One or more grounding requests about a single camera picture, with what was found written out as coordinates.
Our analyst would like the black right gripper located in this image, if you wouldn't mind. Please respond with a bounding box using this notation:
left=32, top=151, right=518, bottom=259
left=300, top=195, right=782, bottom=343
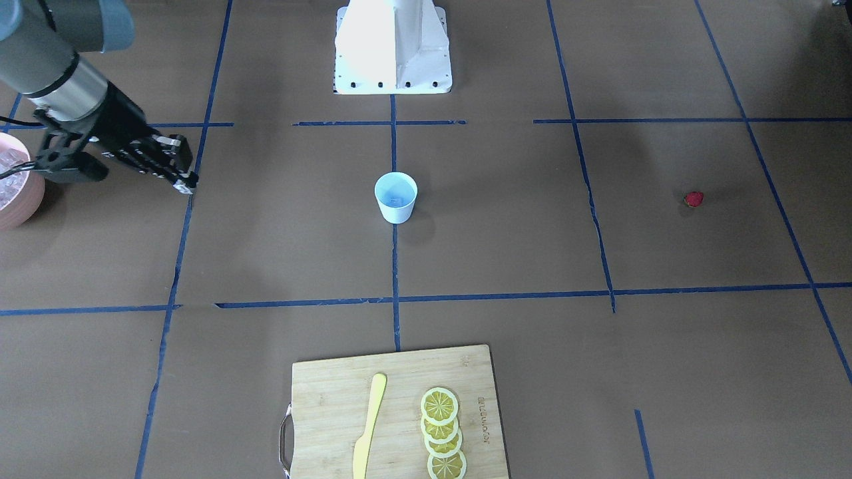
left=79, top=82, right=198, bottom=195

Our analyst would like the clear ice cube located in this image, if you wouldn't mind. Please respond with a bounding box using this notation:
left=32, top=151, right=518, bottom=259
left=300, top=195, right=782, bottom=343
left=386, top=195, right=409, bottom=208

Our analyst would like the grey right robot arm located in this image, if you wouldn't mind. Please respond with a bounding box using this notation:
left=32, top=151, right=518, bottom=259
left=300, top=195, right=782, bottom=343
left=1, top=1, right=198, bottom=194

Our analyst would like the pile of clear ice cubes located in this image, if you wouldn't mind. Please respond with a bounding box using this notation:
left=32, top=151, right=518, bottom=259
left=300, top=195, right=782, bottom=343
left=1, top=148, right=30, bottom=209

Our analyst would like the light blue paper cup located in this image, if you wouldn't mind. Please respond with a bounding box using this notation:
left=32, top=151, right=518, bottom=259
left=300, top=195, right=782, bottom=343
left=373, top=172, right=418, bottom=225

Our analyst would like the pink bowl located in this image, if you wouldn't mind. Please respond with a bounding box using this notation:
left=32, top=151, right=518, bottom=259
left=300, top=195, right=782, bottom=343
left=1, top=133, right=45, bottom=232

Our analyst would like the yellow plastic knife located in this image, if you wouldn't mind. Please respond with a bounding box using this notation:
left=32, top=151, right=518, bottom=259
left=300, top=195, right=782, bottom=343
left=352, top=373, right=387, bottom=478

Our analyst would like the bamboo cutting board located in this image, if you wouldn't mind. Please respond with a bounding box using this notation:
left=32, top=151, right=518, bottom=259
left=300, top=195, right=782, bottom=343
left=279, top=345, right=511, bottom=478

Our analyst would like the top lemon slice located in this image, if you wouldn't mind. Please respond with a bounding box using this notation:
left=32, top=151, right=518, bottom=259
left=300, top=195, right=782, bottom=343
left=420, top=387, right=459, bottom=426

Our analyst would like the lemon slice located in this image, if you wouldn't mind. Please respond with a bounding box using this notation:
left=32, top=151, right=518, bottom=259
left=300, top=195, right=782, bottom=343
left=427, top=451, right=467, bottom=479
left=423, top=430, right=463, bottom=458
left=420, top=387, right=459, bottom=426
left=420, top=416, right=459, bottom=444

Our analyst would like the bottom lemon slice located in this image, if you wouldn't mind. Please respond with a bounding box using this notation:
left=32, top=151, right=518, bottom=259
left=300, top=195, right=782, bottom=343
left=427, top=451, right=467, bottom=479

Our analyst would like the red strawberry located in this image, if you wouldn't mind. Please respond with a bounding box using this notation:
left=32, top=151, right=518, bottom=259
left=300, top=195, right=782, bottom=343
left=684, top=191, right=705, bottom=208

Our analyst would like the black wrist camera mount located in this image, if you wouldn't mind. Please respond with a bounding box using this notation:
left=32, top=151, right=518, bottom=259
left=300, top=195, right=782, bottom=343
left=33, top=130, right=109, bottom=183

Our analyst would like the black cable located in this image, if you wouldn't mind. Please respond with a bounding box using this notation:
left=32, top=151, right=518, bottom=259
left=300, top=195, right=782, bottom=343
left=0, top=110, right=51, bottom=179

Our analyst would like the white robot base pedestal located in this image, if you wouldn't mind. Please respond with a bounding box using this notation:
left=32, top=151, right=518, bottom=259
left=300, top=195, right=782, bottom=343
left=333, top=1, right=453, bottom=95

